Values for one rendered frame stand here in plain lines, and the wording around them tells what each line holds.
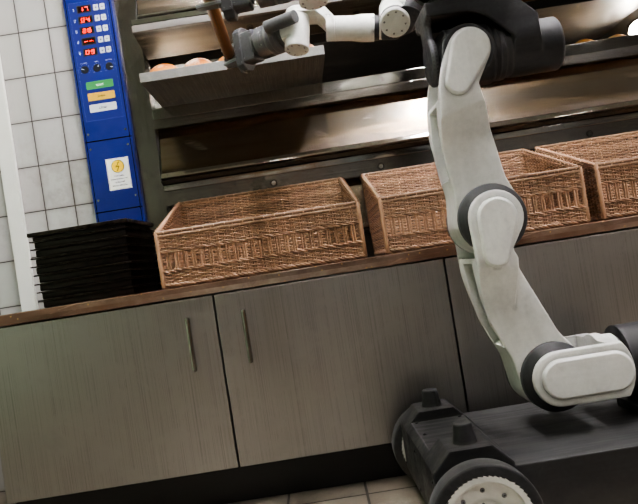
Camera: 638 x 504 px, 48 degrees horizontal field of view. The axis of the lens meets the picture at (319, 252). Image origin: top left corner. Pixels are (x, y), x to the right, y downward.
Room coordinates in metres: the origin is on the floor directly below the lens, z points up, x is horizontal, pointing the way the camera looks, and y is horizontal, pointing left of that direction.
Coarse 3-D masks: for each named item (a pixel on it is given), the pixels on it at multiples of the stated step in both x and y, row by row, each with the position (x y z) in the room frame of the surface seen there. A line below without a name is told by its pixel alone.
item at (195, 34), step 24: (336, 0) 2.24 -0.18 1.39; (360, 0) 2.25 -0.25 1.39; (528, 0) 2.43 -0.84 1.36; (144, 24) 2.24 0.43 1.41; (168, 24) 2.23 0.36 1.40; (192, 24) 2.24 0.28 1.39; (240, 24) 2.29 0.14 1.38; (144, 48) 2.34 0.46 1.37; (168, 48) 2.37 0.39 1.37; (192, 48) 2.39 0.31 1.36; (216, 48) 2.42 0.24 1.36
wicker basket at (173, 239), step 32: (256, 192) 2.35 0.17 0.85; (288, 192) 2.34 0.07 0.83; (320, 192) 2.35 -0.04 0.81; (352, 192) 2.05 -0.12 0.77; (192, 224) 2.32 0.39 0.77; (224, 224) 1.89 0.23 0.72; (256, 224) 1.89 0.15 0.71; (288, 224) 1.89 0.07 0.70; (320, 224) 1.90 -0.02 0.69; (352, 224) 1.89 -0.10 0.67; (160, 256) 1.88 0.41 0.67; (192, 256) 1.88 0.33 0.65; (224, 256) 2.30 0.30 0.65; (256, 256) 1.89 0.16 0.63; (288, 256) 1.89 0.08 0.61; (320, 256) 1.90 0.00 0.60; (352, 256) 1.89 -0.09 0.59
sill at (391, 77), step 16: (576, 48) 2.39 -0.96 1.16; (592, 48) 2.39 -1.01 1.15; (608, 48) 2.39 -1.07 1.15; (336, 80) 2.39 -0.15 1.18; (352, 80) 2.39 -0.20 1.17; (368, 80) 2.39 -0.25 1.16; (384, 80) 2.39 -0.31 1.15; (400, 80) 2.39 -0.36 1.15; (240, 96) 2.38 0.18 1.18; (256, 96) 2.38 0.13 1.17; (272, 96) 2.39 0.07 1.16; (288, 96) 2.39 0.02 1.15; (304, 96) 2.39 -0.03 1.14; (160, 112) 2.38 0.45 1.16; (176, 112) 2.38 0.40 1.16; (192, 112) 2.38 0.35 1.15
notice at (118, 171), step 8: (112, 160) 2.35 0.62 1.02; (120, 160) 2.35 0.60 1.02; (112, 168) 2.35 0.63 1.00; (120, 168) 2.35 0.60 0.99; (128, 168) 2.35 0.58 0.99; (112, 176) 2.35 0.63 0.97; (120, 176) 2.35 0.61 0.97; (128, 176) 2.35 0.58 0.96; (112, 184) 2.35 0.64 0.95; (120, 184) 2.35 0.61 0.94; (128, 184) 2.35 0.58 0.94
